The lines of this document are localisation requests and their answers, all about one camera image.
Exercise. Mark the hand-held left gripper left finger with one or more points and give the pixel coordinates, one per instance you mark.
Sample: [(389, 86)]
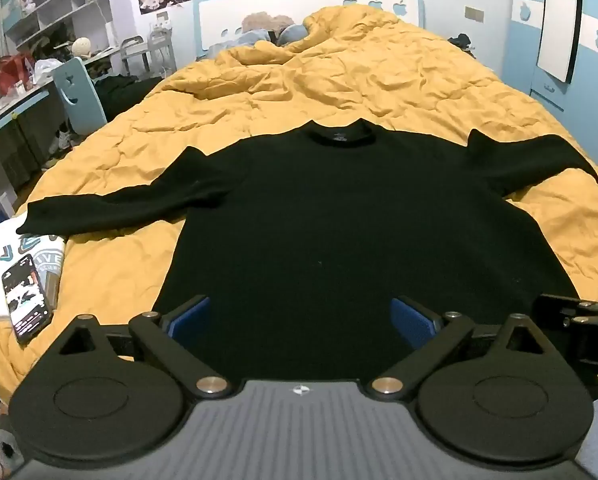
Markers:
[(191, 319)]

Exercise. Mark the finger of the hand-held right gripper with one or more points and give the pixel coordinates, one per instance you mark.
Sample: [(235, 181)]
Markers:
[(554, 310)]

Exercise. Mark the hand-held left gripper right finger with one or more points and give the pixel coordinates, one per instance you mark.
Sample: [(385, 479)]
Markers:
[(411, 324)]

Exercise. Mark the black long-sleeved sweater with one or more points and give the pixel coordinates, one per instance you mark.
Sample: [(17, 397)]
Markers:
[(329, 220)]

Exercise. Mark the dark clothes pile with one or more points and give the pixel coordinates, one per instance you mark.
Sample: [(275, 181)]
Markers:
[(461, 42)]

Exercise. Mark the black smartphone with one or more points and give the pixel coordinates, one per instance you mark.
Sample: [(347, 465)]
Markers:
[(26, 297)]

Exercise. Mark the pair of shoes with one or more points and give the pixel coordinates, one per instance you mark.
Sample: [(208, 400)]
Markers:
[(61, 141)]

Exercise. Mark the dark clothing heap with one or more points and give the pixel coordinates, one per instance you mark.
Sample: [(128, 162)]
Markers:
[(121, 92)]

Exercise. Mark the light blue chair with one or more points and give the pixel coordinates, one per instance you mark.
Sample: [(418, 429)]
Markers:
[(81, 95)]

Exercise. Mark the blue and white wardrobe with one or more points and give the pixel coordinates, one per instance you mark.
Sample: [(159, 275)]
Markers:
[(594, 60)]

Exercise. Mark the yellow blanket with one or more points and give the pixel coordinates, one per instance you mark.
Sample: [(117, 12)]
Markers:
[(329, 80)]

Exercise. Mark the blue-edged desk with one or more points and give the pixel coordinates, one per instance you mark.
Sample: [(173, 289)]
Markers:
[(14, 115)]

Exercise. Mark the grey stool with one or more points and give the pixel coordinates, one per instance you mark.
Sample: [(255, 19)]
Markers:
[(134, 52)]

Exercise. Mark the white chair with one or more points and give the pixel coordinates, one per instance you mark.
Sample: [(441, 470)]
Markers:
[(161, 45)]

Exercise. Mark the black-framed white board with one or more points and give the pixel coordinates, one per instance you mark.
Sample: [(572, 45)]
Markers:
[(559, 20)]

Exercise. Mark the white plastic bag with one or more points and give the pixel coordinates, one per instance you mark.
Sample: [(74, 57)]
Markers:
[(46, 67)]

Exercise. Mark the beige round hat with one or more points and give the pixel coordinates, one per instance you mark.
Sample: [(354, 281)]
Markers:
[(82, 47)]

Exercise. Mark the white and blue headboard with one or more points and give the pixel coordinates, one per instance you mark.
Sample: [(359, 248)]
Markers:
[(214, 17)]

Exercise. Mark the blue pillow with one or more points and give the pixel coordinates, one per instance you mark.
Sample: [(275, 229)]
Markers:
[(294, 34)]

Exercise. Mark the red bag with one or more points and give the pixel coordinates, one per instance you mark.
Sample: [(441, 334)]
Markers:
[(14, 72)]

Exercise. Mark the brown plush toy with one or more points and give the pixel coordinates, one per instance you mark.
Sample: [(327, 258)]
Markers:
[(264, 21)]

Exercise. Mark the white and blue bookshelf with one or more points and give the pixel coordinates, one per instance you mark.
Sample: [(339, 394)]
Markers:
[(54, 5)]

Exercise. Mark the wall switch plate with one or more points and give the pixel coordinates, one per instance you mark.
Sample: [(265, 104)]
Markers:
[(474, 13)]

